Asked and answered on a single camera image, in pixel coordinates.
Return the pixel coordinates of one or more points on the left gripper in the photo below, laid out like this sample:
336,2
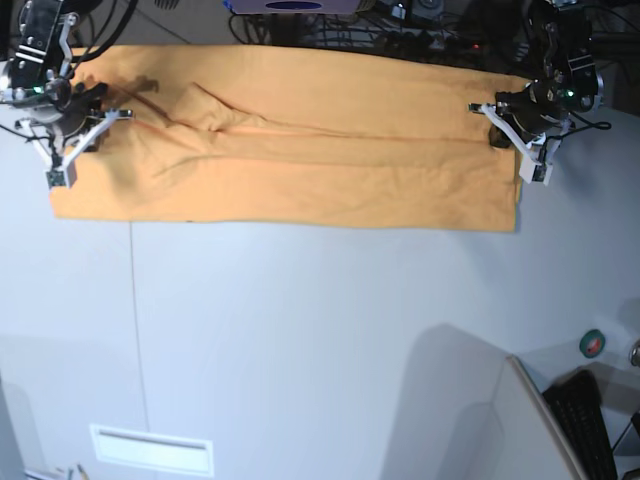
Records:
527,115

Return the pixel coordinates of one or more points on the white recessed table tray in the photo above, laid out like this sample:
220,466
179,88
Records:
162,453

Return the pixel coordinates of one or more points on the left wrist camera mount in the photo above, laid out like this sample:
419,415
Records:
537,156

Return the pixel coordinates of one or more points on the black keyboard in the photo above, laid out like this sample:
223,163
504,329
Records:
576,406

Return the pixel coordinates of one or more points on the metal knob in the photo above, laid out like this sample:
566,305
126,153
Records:
634,354

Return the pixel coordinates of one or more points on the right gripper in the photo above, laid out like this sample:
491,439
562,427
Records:
80,115

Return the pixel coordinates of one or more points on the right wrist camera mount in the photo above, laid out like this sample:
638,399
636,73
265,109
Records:
59,160

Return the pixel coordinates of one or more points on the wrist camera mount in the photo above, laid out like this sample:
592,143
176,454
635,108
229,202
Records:
537,156
59,160

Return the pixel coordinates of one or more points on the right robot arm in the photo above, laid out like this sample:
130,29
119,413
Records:
41,71

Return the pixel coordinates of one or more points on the white partition panel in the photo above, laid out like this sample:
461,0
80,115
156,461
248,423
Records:
534,445

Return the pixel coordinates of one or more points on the green tape roll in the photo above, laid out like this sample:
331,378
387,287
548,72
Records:
592,343

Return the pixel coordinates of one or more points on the orange t-shirt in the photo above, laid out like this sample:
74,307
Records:
290,135

